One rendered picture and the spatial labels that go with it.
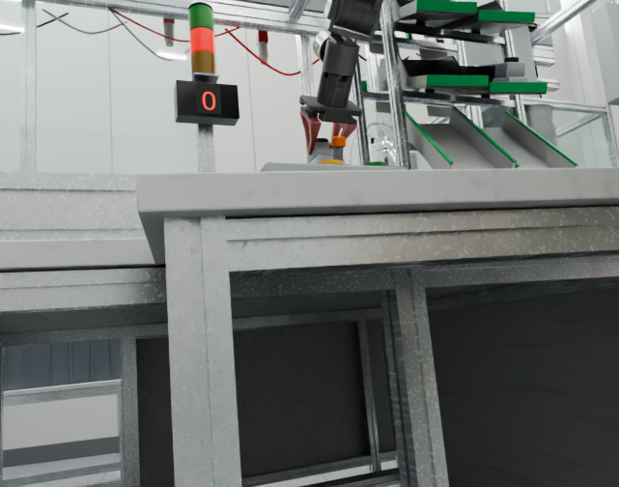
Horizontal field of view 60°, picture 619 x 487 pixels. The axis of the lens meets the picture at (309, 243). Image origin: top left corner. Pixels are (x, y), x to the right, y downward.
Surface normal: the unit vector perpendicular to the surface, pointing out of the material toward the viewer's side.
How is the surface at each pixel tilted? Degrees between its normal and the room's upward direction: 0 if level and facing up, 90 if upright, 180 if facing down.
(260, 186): 90
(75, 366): 90
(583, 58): 90
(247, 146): 90
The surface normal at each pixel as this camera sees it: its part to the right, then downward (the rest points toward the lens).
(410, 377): 0.35, -0.19
